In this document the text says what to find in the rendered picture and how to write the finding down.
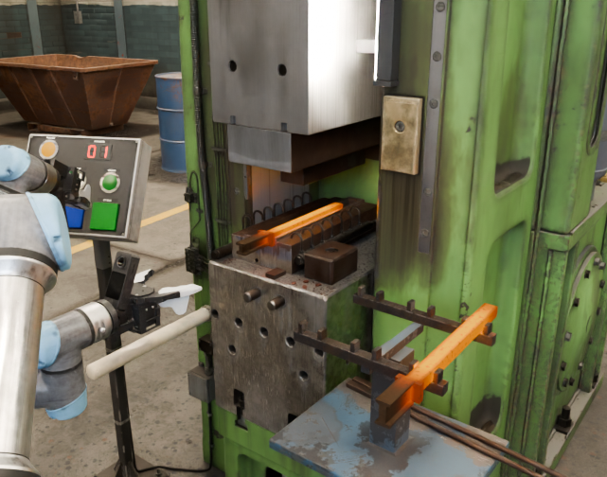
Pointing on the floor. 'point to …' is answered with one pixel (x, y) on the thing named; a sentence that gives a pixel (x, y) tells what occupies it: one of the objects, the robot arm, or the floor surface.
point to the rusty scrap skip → (72, 91)
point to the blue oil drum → (170, 121)
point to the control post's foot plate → (132, 469)
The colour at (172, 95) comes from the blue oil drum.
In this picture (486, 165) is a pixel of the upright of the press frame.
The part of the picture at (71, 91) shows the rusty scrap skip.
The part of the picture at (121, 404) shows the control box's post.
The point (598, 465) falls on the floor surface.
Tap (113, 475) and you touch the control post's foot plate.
